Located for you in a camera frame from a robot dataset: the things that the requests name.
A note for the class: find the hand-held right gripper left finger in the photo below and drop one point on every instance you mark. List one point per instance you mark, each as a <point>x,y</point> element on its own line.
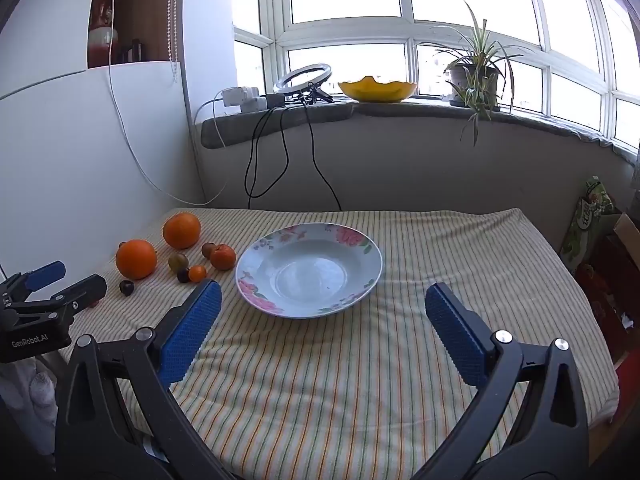
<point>192,330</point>

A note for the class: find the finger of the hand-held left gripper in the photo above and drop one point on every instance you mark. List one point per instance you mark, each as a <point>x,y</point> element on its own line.
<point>45,275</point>
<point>82,290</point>

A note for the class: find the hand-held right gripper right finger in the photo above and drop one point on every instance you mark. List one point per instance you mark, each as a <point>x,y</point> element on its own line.
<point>457,332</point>

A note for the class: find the brown small fruit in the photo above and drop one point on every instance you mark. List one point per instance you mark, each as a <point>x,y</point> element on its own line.
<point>207,249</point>
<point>126,288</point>

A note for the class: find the dark purple small fruit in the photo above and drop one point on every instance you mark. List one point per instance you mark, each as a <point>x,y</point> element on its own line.
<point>183,275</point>

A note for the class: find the tiny orange kumquat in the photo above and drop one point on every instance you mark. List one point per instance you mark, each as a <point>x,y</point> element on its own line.
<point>197,273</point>

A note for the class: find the large orange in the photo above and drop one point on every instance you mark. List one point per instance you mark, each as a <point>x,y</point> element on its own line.
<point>136,259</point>
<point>181,230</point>

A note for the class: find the green-brown small fruit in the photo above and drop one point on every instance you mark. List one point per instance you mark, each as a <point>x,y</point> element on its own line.
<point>178,261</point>

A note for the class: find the white floral plate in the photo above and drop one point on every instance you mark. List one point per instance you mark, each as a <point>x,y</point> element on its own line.
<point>310,275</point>

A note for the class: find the striped tablecloth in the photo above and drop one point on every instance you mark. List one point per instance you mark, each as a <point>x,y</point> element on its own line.
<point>350,385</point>

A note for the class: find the white cabinet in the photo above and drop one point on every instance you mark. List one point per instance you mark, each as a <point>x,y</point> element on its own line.
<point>60,150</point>

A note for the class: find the dark red bag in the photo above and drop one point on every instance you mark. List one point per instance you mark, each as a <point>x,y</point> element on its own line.
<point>600,300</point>

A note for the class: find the green printed bag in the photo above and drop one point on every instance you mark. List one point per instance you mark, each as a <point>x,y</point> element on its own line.
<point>585,225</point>

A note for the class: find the cardboard box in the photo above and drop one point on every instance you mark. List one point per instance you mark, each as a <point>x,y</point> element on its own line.
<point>627,232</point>

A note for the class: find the stone windowsill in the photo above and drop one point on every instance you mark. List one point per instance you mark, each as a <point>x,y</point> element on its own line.
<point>525,120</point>

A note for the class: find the white power adapter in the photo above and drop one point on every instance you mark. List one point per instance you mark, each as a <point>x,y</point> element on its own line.
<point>254,105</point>
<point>240,96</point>

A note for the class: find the dark books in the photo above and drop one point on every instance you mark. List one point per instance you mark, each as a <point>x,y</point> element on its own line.
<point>132,50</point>

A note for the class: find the black power adapter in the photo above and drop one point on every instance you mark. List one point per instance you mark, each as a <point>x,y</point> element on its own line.
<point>273,101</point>

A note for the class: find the red and white vase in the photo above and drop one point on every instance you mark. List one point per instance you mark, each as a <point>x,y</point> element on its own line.
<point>102,35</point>

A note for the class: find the potted spider plant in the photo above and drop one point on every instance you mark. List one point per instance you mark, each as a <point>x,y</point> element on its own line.
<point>470,82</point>

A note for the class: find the yellow wavy bowl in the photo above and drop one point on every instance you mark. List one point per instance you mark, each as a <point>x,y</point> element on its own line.
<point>375,91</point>

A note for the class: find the white window frame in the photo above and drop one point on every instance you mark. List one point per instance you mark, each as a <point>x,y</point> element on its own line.
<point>277,5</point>

